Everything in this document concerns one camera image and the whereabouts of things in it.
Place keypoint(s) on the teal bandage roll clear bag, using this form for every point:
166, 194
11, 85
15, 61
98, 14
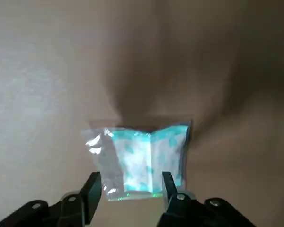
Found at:
142, 156

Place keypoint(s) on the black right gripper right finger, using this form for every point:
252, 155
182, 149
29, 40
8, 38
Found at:
191, 212

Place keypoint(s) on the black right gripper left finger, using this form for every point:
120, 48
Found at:
68, 210

